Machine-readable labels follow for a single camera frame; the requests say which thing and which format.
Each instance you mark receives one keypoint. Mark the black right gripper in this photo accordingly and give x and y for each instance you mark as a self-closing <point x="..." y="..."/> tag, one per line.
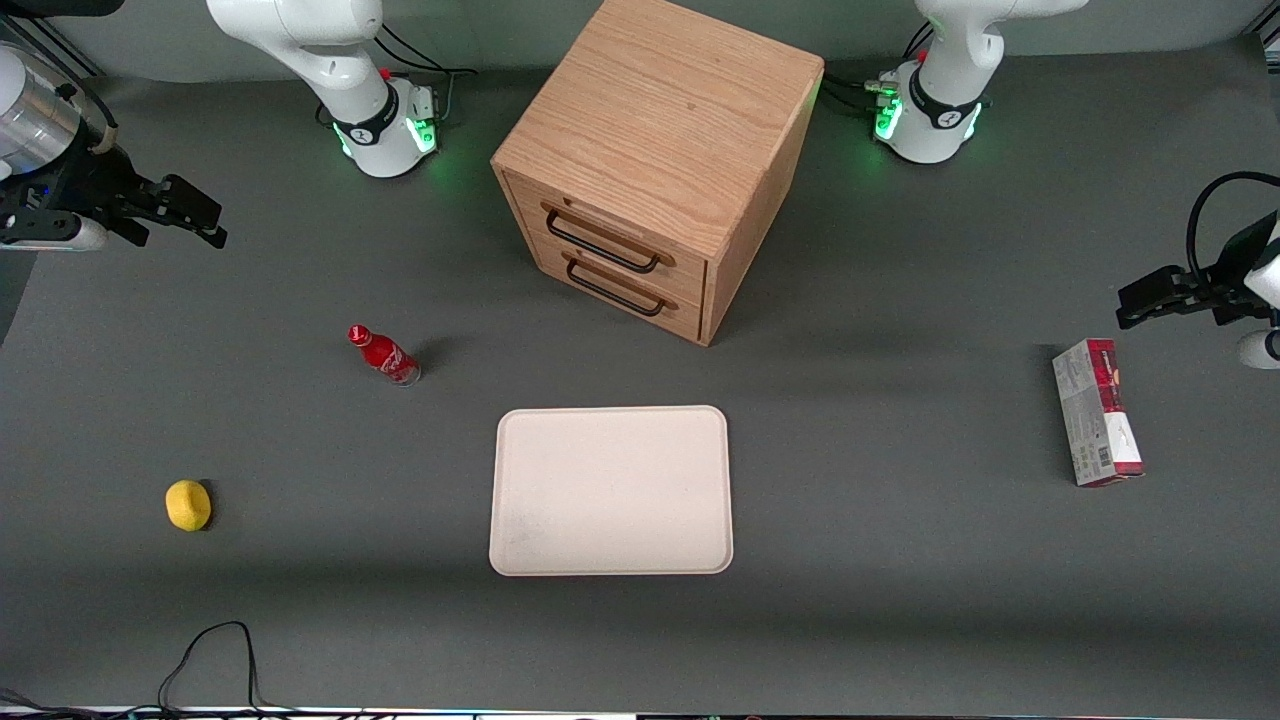
<point x="88" y="185"/>

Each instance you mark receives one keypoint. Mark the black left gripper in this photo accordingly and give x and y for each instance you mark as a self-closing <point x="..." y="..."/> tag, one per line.
<point x="1237" y="262"/>

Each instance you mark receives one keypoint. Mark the wooden drawer front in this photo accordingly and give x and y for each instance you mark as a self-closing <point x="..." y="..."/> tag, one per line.
<point x="690" y="280"/>
<point x="685" y="318"/>

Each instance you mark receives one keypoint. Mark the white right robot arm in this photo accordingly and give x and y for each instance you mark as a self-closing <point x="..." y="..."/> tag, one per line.
<point x="300" y="40"/>

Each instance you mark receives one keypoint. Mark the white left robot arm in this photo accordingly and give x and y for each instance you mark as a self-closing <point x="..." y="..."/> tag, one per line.
<point x="940" y="120"/>

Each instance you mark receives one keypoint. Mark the oak wooden drawer cabinet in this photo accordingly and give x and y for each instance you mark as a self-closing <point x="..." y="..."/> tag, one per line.
<point x="660" y="110"/>

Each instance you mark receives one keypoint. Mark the red plaid cardboard box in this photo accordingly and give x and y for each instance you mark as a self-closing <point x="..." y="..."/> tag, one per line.
<point x="1090" y="420"/>

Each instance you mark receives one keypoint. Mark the red soda bottle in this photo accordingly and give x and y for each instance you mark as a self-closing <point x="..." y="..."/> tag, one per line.
<point x="385" y="357"/>

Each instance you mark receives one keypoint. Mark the yellow lemon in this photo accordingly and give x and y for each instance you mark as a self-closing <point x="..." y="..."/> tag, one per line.
<point x="188" y="505"/>

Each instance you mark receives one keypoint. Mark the cream rectangular tray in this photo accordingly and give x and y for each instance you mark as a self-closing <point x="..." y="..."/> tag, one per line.
<point x="610" y="490"/>

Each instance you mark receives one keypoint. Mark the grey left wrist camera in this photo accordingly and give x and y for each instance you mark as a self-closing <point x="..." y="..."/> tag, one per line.
<point x="1258" y="350"/>

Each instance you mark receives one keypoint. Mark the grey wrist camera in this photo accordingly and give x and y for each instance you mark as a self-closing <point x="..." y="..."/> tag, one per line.
<point x="1258" y="350"/>
<point x="60" y="233"/>

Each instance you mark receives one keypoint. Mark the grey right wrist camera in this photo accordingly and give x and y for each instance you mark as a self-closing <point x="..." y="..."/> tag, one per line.
<point x="60" y="233"/>

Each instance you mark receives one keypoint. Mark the black metal frame strut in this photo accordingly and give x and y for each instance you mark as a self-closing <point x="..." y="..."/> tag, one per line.
<point x="50" y="45"/>

